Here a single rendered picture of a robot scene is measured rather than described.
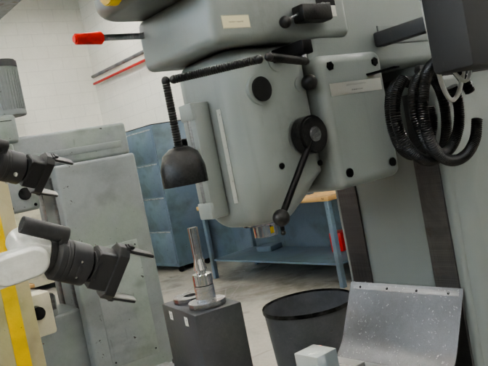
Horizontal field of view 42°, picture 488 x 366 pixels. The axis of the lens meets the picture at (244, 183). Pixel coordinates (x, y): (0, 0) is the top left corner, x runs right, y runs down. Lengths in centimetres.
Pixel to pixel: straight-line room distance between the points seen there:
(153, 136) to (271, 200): 733
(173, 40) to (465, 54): 50
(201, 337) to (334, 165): 52
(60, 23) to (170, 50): 1010
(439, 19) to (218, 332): 83
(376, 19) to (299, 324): 199
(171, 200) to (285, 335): 550
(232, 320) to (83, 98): 973
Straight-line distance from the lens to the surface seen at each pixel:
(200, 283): 151
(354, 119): 125
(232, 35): 109
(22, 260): 127
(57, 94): 1092
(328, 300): 351
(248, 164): 111
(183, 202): 857
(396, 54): 140
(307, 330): 311
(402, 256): 151
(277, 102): 115
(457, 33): 114
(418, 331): 148
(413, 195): 145
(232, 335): 151
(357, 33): 132
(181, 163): 97
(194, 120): 113
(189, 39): 113
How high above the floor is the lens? 145
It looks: 3 degrees down
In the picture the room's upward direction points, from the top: 11 degrees counter-clockwise
